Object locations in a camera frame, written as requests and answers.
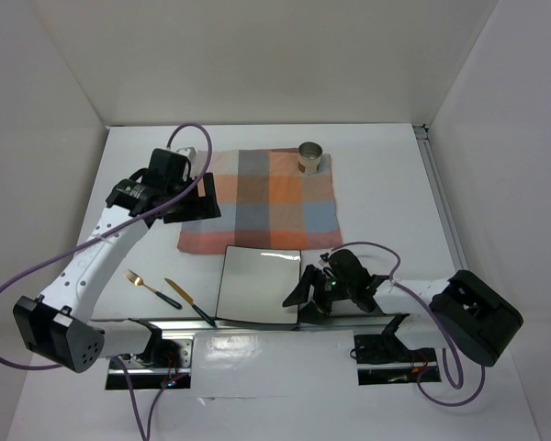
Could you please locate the square white plate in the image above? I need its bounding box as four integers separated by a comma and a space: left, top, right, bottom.
216, 245, 301, 325

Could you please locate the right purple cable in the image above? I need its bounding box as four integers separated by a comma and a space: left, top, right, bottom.
323, 241, 488, 408

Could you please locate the aluminium rail front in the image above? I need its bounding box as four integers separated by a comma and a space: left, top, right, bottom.
91, 311, 488, 334

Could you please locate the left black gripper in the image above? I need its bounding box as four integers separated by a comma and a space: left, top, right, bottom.
163, 172, 220, 223

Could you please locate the aluminium rail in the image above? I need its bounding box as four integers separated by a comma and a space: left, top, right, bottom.
91, 311, 488, 334
412, 124, 469, 270

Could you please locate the gold knife green handle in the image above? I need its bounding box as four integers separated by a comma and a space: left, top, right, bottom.
164, 277, 217, 328

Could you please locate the aluminium rail right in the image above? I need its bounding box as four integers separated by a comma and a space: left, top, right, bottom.
412, 124, 469, 270

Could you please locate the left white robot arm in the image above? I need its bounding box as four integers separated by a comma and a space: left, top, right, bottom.
13, 147, 220, 373

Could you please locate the checkered orange blue cloth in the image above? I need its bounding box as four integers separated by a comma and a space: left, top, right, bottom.
177, 149, 343, 254

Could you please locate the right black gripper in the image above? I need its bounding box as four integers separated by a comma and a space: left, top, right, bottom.
283, 263, 354, 320

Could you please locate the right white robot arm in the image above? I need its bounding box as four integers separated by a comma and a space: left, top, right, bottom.
282, 248, 523, 368

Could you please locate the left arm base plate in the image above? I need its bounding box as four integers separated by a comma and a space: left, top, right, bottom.
120, 334, 194, 390

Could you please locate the metal cup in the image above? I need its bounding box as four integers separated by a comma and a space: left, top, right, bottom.
298, 141, 323, 175

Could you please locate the gold fork green handle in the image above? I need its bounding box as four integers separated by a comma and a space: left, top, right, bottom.
124, 269, 183, 310

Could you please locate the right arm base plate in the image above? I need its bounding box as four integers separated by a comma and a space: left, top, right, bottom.
350, 334, 442, 386

